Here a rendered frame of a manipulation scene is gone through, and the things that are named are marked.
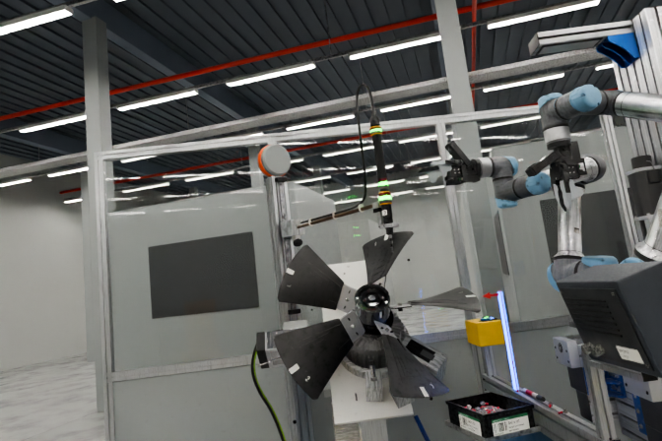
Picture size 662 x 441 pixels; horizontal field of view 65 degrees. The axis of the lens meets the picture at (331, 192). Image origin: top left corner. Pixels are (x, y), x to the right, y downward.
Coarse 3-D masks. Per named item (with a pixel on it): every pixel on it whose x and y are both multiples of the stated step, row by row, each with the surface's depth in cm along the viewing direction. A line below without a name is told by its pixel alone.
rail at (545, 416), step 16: (496, 384) 189; (512, 384) 183; (528, 400) 160; (544, 416) 150; (560, 416) 140; (576, 416) 138; (544, 432) 151; (560, 432) 140; (576, 432) 133; (592, 432) 125
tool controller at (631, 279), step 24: (624, 264) 109; (648, 264) 100; (576, 288) 112; (600, 288) 103; (624, 288) 96; (648, 288) 96; (576, 312) 116; (600, 312) 105; (624, 312) 97; (648, 312) 96; (600, 336) 110; (624, 336) 101; (648, 336) 95; (600, 360) 115; (624, 360) 104; (648, 360) 96
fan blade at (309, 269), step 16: (304, 256) 190; (304, 272) 187; (320, 272) 185; (288, 288) 187; (304, 288) 185; (320, 288) 183; (336, 288) 181; (304, 304) 185; (320, 304) 183; (336, 304) 181
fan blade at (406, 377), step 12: (384, 336) 163; (384, 348) 158; (396, 348) 161; (396, 360) 156; (408, 360) 159; (396, 372) 152; (408, 372) 154; (420, 372) 158; (396, 384) 148; (408, 384) 150; (420, 384) 153; (396, 396) 145; (408, 396) 147; (420, 396) 149; (432, 396) 151
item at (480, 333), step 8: (472, 320) 208; (480, 320) 203; (496, 320) 198; (472, 328) 202; (480, 328) 197; (488, 328) 197; (496, 328) 197; (472, 336) 204; (480, 336) 196; (488, 336) 196; (496, 336) 196; (480, 344) 196; (488, 344) 196; (496, 344) 196
